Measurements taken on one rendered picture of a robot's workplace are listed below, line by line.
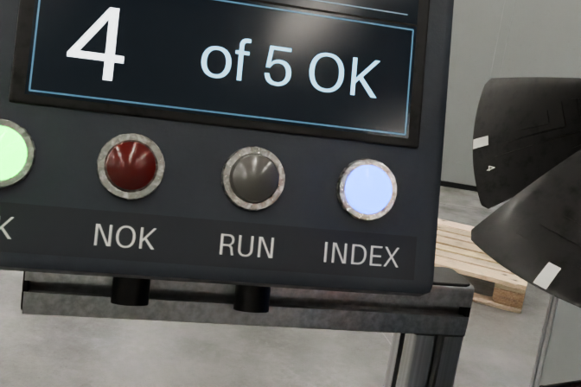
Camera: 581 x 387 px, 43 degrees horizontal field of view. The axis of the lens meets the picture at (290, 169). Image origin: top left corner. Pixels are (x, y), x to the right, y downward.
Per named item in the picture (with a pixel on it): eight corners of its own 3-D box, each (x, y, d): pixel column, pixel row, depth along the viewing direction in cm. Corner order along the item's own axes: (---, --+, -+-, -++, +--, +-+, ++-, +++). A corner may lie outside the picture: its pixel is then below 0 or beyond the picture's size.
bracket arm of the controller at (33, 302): (444, 315, 44) (453, 268, 43) (466, 338, 41) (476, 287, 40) (28, 291, 38) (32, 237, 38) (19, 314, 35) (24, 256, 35)
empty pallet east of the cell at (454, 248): (531, 263, 443) (536, 240, 441) (520, 314, 351) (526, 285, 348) (344, 219, 483) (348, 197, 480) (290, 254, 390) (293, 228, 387)
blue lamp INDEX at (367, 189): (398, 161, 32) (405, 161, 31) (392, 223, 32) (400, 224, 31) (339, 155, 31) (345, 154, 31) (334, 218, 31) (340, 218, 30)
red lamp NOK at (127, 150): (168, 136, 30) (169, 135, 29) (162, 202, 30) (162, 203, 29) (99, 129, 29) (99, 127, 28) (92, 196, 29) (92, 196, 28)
